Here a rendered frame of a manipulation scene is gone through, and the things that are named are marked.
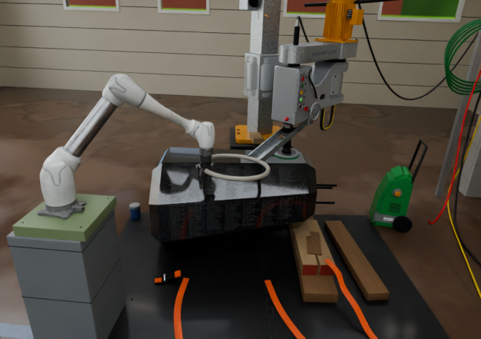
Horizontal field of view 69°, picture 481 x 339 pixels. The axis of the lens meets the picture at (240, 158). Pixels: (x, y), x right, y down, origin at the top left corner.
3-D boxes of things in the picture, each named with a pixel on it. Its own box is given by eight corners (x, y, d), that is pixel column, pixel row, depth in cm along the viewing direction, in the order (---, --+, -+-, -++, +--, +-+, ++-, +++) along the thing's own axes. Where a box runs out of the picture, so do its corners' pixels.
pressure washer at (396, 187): (403, 215, 364) (421, 136, 331) (410, 234, 332) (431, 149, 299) (368, 210, 371) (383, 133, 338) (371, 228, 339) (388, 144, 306)
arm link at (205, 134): (217, 148, 221) (209, 141, 232) (218, 124, 216) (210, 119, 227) (201, 149, 216) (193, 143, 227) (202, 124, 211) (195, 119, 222)
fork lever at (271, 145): (294, 118, 303) (294, 113, 301) (314, 122, 292) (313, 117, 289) (245, 159, 264) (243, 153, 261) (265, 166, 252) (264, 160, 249)
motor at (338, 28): (329, 39, 322) (335, -9, 307) (361, 42, 303) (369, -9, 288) (314, 41, 302) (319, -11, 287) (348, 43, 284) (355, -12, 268)
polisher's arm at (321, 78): (323, 109, 341) (328, 57, 322) (344, 114, 327) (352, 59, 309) (280, 124, 289) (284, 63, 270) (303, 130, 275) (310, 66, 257)
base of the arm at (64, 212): (72, 221, 183) (71, 212, 180) (36, 214, 187) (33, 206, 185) (93, 204, 199) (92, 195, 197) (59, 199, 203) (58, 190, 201)
